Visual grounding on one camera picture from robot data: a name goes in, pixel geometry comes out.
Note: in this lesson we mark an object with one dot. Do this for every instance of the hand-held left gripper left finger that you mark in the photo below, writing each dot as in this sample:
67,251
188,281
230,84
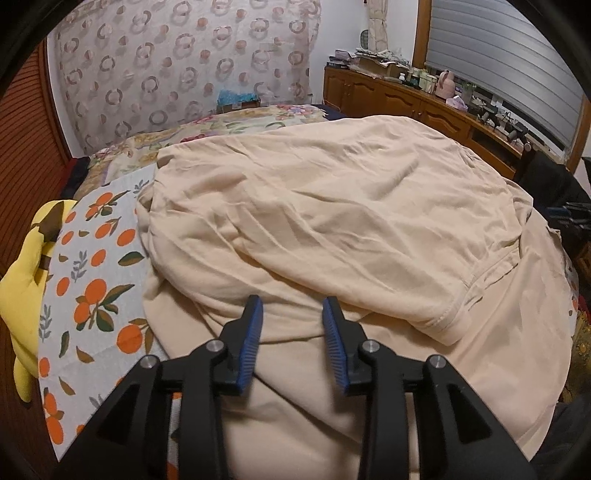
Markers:
251,341

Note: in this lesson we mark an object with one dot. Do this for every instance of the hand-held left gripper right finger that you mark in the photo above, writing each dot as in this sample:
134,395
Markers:
333,341

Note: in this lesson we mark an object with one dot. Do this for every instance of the beige printed t-shirt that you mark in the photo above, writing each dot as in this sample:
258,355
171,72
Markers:
346,207

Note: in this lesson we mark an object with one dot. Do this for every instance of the orange fruit print sheet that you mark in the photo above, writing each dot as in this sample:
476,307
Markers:
92,277

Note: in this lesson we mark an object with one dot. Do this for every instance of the floral blanket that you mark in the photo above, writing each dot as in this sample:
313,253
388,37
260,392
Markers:
221,127

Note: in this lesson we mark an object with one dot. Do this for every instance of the dark navy blanket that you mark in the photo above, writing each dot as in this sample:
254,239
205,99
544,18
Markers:
330,109

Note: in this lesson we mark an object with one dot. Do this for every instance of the yellow plush toy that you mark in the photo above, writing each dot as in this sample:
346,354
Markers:
23,295

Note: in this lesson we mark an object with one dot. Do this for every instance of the small cardboard box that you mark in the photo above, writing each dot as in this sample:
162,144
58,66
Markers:
240,107

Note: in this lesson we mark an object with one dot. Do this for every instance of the blue crumpled bag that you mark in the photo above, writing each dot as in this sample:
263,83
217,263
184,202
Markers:
238,96

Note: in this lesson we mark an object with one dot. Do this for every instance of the long wooden cabinet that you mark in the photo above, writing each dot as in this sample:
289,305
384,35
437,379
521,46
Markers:
397,99

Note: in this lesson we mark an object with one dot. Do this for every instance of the pink tissue pack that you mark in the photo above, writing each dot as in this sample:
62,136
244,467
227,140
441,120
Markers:
457,102

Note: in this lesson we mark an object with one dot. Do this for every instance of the black chair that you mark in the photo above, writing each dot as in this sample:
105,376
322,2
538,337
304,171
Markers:
554,184

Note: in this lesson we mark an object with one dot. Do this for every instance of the black handheld device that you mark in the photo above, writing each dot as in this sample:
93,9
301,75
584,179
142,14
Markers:
488,116
517,136

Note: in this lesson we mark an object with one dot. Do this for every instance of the row of small bottles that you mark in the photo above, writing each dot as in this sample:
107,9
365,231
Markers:
420,79

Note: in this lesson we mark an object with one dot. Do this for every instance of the green bottle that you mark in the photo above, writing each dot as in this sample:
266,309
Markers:
467,93

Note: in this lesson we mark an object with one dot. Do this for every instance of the cardboard box of clutter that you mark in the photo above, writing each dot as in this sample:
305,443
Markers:
381,62

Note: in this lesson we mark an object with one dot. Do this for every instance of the lilac box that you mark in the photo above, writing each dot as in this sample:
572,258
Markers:
339,56

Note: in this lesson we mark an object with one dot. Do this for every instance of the circle print sheer curtain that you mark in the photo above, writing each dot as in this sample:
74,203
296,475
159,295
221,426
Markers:
161,60

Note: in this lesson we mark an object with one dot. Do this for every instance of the brown slatted wooden wardrobe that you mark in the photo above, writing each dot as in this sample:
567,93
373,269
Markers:
32,138

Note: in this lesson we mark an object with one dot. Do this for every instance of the beige tied curtain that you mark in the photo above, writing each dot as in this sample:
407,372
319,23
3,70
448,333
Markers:
381,23

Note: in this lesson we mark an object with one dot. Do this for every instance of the grey window blind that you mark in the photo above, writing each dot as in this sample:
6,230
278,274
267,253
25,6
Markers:
498,50

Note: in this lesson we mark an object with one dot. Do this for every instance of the wooden window frame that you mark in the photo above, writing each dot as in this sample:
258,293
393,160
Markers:
421,37

